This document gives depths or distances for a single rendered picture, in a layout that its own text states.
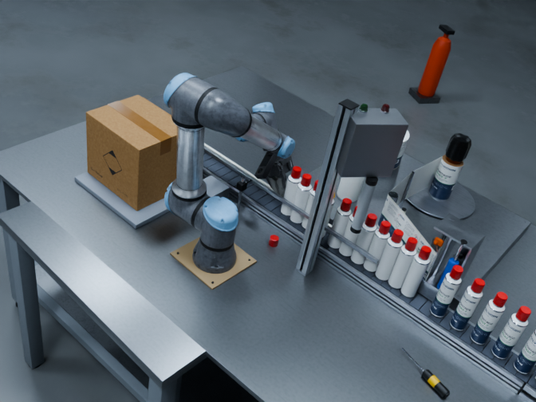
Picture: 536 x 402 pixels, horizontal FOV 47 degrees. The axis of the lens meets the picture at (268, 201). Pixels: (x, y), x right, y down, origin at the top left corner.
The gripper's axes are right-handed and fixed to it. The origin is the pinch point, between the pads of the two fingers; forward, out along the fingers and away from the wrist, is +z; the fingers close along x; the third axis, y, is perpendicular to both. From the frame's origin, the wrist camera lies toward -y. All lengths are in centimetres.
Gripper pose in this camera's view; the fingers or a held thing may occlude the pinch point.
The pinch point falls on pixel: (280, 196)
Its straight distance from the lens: 230.0
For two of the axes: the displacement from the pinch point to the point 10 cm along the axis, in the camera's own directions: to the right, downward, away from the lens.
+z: 2.3, 9.2, 3.1
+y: 6.4, -3.8, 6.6
